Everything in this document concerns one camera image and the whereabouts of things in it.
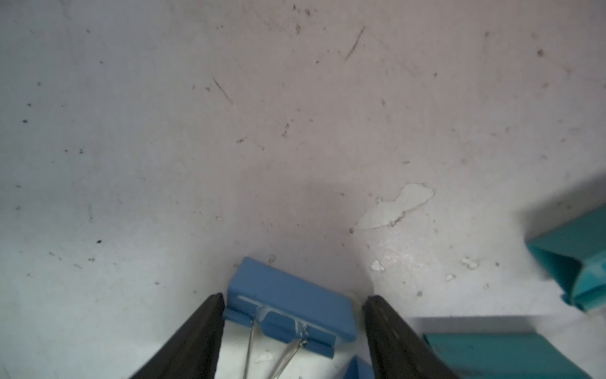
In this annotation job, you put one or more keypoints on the teal binder clip lower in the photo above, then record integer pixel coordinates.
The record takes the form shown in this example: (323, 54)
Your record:
(501, 355)

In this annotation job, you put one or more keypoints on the blue binder clip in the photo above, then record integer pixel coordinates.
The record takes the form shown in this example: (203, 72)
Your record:
(288, 309)
(358, 368)

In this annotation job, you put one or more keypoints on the teal binder clip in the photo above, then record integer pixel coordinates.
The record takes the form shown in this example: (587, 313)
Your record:
(501, 355)
(573, 254)

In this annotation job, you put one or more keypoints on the teal binder clip upper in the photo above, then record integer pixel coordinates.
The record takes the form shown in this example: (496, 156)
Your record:
(573, 254)

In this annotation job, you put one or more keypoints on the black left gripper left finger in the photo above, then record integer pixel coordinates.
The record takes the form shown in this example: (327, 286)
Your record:
(193, 351)

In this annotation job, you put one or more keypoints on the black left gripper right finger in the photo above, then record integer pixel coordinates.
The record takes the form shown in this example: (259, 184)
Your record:
(396, 351)

